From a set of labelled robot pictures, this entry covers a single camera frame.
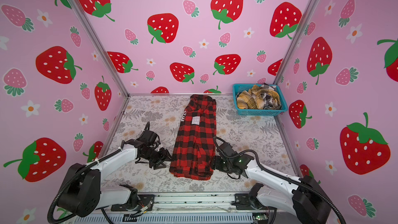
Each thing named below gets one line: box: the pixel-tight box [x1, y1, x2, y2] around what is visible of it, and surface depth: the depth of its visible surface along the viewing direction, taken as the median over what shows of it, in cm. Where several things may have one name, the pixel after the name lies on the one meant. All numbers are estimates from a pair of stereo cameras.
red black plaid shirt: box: [169, 94, 217, 181], surface depth 94 cm
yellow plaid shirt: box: [236, 82, 282, 110], surface depth 106 cm
